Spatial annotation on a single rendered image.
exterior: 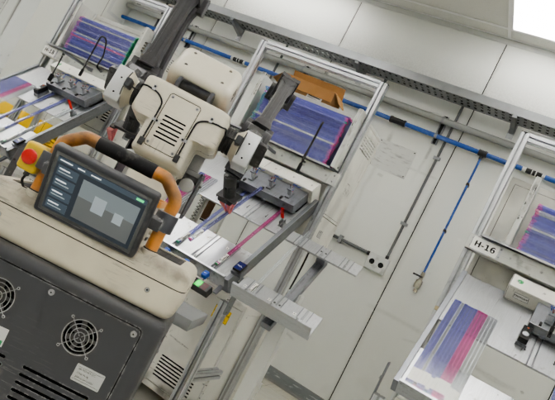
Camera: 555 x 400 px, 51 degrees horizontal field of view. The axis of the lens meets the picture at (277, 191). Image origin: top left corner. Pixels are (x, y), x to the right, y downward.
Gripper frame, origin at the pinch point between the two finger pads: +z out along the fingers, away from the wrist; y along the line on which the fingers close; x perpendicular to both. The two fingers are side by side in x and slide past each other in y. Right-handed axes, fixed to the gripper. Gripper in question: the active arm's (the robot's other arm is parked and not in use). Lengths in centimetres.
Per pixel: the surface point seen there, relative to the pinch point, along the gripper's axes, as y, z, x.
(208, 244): 0.3, 10.8, 13.0
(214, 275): -13.7, 11.3, 25.9
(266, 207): -4.0, 10.4, -24.8
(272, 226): -14.4, 10.5, -15.0
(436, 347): -103, 9, 3
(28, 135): 130, 10, 8
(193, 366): -24, 37, 50
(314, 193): -19.2, 4.7, -43.1
